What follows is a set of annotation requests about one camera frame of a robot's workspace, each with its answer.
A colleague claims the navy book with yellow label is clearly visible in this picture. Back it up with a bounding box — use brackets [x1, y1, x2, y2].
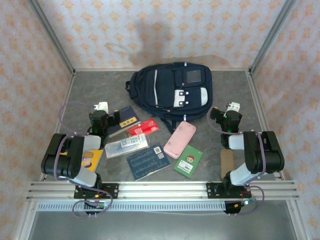
[107, 105, 142, 139]

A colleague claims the clear plastic pen pack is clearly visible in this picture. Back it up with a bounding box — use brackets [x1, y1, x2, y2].
[103, 133, 151, 160]

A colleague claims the red card pack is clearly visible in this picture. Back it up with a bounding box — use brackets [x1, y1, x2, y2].
[126, 118, 160, 137]

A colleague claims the tan brown pencil case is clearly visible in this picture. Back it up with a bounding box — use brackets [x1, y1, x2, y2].
[219, 148, 236, 180]

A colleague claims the yellow cartoon book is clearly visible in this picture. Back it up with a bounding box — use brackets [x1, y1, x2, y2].
[80, 148, 104, 173]

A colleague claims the pink pencil case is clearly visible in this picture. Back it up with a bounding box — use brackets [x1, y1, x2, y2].
[163, 120, 197, 160]

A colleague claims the navy blue student backpack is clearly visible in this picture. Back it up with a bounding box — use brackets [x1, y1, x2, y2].
[124, 61, 214, 135]

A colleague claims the blue notebook with QR codes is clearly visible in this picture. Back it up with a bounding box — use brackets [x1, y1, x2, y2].
[125, 144, 172, 182]

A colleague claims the green notebook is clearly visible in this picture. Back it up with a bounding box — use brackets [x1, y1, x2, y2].
[173, 144, 204, 179]

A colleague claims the small circuit board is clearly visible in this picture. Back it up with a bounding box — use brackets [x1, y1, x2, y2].
[83, 198, 112, 212]
[223, 198, 257, 216]

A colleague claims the grey metal sheet panel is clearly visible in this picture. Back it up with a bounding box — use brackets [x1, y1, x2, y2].
[27, 211, 300, 240]

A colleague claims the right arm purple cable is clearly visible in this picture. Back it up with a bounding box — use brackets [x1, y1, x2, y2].
[207, 107, 266, 216]

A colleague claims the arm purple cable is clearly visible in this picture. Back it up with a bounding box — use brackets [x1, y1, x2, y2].
[53, 100, 114, 219]
[207, 107, 266, 216]

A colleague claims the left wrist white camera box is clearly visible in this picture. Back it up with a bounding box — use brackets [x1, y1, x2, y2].
[93, 100, 110, 113]

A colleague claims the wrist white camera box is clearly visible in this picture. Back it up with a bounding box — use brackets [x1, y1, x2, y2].
[225, 101, 241, 114]
[93, 100, 110, 113]

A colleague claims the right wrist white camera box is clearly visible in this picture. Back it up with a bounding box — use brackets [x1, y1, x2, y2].
[225, 101, 241, 114]

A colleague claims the aluminium table side rail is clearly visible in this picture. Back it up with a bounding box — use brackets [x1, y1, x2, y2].
[246, 70, 286, 181]
[39, 71, 76, 182]

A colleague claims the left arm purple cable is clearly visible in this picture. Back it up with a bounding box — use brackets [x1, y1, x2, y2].
[53, 100, 114, 219]

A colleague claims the aluminium table end rail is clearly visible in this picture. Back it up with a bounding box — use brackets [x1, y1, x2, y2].
[73, 67, 252, 73]

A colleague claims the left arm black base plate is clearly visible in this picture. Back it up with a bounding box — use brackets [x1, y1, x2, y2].
[73, 183, 120, 200]

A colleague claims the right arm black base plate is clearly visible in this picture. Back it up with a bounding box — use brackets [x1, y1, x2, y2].
[206, 182, 252, 200]

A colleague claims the aluminium mounting rail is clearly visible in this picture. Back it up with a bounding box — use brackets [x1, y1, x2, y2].
[26, 181, 301, 201]

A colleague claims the aluminium frame post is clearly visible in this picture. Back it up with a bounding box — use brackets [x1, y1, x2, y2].
[249, 0, 299, 76]
[26, 0, 76, 76]

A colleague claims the white slotted cable duct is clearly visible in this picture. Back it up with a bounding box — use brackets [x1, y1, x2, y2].
[37, 201, 227, 213]

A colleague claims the aluminium frame leg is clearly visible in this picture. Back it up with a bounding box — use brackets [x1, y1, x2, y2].
[286, 199, 313, 240]
[13, 199, 38, 240]

